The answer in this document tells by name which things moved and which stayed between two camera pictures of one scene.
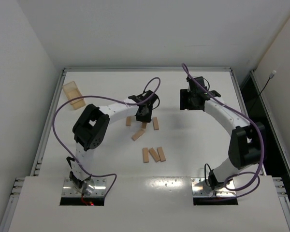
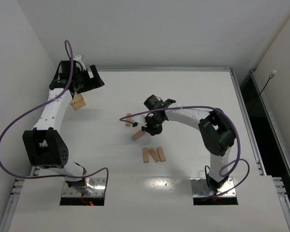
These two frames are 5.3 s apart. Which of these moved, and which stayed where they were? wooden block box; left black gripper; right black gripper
Moved: right black gripper; left black gripper
Stayed: wooden block box
